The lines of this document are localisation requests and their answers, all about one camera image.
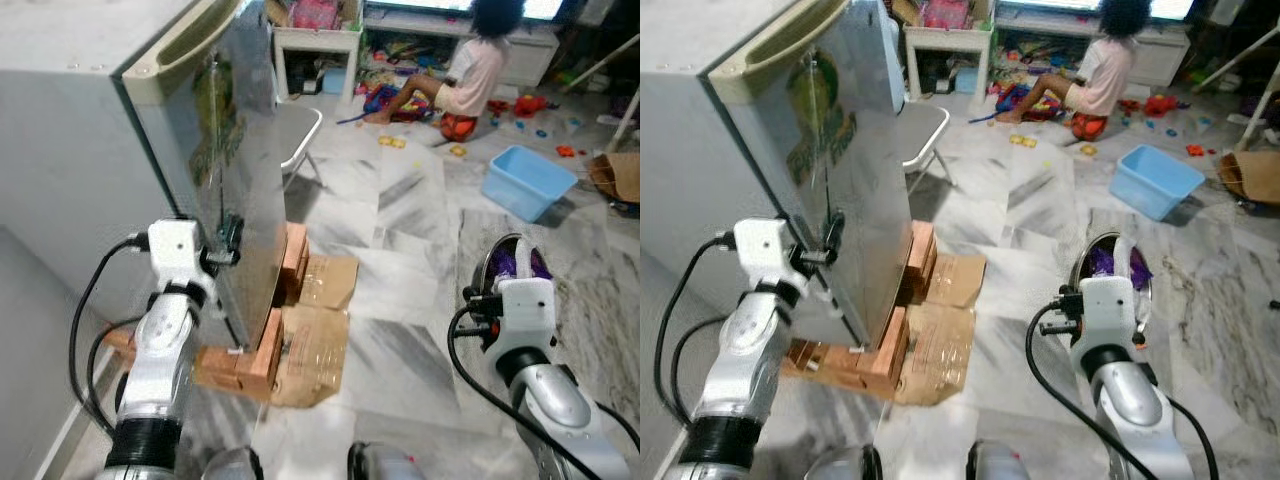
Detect round metal bowl purple contents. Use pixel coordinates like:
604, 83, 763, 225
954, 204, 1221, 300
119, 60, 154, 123
1068, 232, 1154, 301
470, 233, 554, 301

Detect red brick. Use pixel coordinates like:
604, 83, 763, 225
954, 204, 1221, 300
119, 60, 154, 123
280, 222, 309, 301
195, 345, 273, 403
880, 308, 911, 386
255, 308, 288, 389
780, 335, 896, 403
905, 222, 936, 301

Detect small flat cardboard piece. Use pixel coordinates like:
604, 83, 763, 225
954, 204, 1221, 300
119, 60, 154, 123
930, 252, 988, 311
300, 255, 359, 311

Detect large flat cardboard piece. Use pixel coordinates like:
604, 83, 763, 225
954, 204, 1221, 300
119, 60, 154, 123
270, 305, 349, 409
895, 305, 976, 406

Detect light blue plastic tub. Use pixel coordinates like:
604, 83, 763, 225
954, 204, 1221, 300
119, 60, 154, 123
483, 145, 579, 223
1110, 145, 1206, 221

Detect grey refrigerator body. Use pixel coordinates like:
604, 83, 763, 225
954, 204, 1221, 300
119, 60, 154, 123
640, 0, 801, 326
0, 0, 216, 326

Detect brown paper bag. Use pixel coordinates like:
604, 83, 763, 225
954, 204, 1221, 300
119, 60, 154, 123
588, 152, 641, 206
1217, 150, 1280, 206

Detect blue and red toy bag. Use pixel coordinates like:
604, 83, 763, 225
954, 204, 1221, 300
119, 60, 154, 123
362, 85, 441, 123
990, 82, 1061, 121

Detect grey robot left leg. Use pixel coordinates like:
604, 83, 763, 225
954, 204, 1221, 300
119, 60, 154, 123
200, 447, 263, 480
805, 445, 881, 480

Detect small white table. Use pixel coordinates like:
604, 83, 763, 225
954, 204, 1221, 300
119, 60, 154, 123
272, 22, 363, 101
903, 22, 994, 101

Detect pink patterned bag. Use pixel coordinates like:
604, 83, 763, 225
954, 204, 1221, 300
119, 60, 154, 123
290, 0, 343, 29
920, 0, 973, 29

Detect child in pink shirt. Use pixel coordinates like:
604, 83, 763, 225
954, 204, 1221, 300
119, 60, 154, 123
365, 0, 526, 126
995, 0, 1151, 126

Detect white television cabinet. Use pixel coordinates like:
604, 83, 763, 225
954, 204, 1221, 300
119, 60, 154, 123
995, 12, 1191, 87
362, 12, 561, 89

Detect flat screen television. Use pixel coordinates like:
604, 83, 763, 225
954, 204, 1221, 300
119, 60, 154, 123
365, 0, 566, 23
998, 0, 1196, 23

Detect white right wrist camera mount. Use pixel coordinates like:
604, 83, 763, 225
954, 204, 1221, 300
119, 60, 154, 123
1075, 275, 1141, 351
490, 278, 558, 361

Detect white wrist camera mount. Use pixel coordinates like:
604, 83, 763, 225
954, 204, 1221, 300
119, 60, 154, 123
148, 220, 206, 286
733, 218, 796, 281
1075, 275, 1141, 351
490, 278, 558, 361

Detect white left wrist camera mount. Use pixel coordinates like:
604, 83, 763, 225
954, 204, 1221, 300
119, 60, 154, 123
733, 218, 796, 281
148, 220, 206, 286

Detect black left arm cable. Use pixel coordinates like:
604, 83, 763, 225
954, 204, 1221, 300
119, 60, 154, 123
653, 231, 736, 426
672, 316, 731, 411
68, 233, 151, 441
88, 316, 146, 421

